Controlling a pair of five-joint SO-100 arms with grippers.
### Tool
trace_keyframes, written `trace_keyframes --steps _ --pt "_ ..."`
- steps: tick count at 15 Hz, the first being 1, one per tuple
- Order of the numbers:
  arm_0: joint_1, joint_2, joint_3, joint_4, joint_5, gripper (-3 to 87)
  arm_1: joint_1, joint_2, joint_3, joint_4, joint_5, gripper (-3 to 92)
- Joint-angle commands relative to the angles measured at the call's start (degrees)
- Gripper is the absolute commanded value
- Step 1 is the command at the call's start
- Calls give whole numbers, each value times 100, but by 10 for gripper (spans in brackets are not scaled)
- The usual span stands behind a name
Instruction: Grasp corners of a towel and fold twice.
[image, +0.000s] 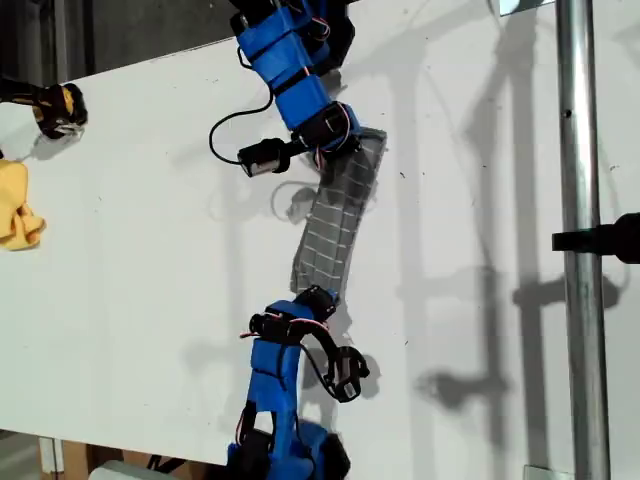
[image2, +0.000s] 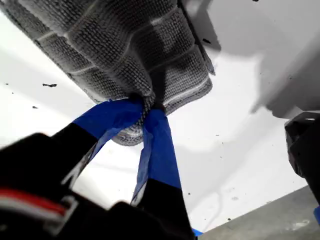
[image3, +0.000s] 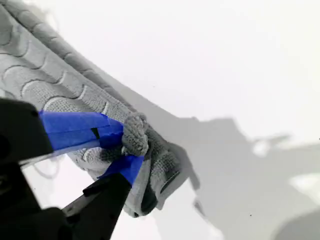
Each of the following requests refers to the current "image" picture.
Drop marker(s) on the grey white-striped towel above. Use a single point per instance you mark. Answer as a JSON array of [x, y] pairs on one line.
[[332, 225]]

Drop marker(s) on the white plastic box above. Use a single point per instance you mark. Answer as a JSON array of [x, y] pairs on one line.
[[117, 471]]

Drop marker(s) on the brown cardboard box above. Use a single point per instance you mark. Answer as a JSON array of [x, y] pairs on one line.
[[75, 457]]

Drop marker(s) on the black yellow clamp tool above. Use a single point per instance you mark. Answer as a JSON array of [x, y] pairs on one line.
[[55, 107]]

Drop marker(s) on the yellow cloth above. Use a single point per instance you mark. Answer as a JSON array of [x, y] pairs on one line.
[[15, 210]]

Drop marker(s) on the black camera stalk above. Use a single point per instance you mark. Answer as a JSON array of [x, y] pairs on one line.
[[325, 342], [296, 147]]

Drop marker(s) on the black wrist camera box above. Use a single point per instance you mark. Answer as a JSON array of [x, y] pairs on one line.
[[262, 157], [347, 372]]

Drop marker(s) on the steel post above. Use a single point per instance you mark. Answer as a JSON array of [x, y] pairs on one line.
[[582, 150]]

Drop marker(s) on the black post clamp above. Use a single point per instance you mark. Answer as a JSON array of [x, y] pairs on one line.
[[600, 239]]

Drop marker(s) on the white table leg bracket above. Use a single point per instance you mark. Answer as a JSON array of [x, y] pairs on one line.
[[50, 455]]

